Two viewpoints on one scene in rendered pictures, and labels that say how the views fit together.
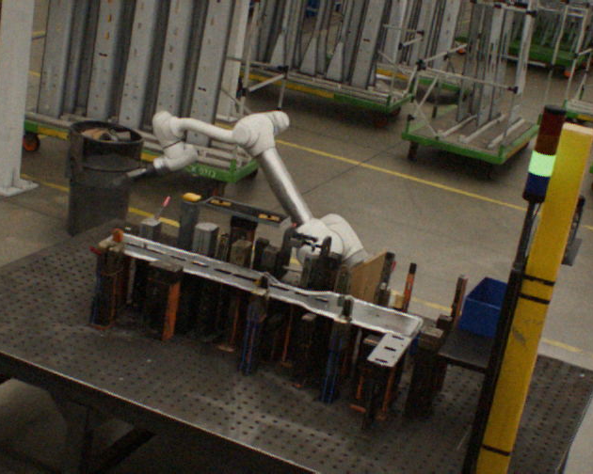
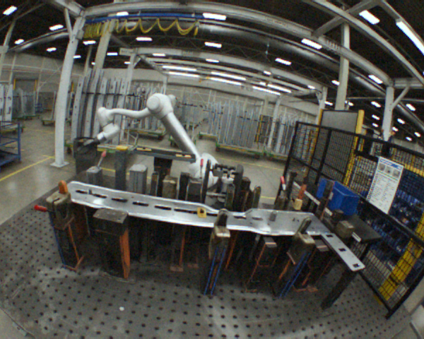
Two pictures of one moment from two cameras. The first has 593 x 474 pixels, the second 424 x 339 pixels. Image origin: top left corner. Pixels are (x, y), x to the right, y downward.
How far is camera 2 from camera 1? 3.75 m
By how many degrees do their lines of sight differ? 23
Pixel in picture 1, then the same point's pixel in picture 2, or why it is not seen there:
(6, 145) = (59, 150)
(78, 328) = (56, 271)
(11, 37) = (59, 114)
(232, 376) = (203, 304)
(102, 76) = (87, 128)
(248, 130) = (157, 99)
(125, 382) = not seen: outside the picture
